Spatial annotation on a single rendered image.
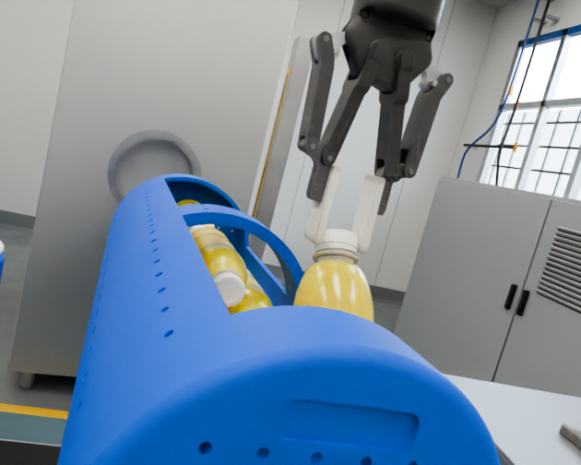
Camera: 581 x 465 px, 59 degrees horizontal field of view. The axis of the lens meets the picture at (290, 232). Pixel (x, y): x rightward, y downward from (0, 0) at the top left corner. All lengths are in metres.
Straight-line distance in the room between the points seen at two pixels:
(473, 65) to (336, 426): 5.93
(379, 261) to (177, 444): 5.62
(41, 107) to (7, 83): 0.35
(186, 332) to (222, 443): 0.07
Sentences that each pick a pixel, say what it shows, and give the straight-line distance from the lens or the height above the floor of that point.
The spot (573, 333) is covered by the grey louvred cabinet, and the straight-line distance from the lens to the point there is 2.32.
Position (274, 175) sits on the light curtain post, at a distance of 1.71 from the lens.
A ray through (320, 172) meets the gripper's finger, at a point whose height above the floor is 1.32.
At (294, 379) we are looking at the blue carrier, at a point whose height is 1.21.
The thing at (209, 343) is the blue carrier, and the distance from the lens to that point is 0.29.
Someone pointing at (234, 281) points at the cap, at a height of 1.17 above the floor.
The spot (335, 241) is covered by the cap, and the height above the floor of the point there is 1.26.
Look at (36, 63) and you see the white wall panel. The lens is 5.51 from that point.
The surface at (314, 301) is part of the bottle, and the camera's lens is 0.42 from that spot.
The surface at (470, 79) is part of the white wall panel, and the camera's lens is 6.13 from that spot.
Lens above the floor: 1.32
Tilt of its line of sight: 8 degrees down
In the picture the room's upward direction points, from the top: 14 degrees clockwise
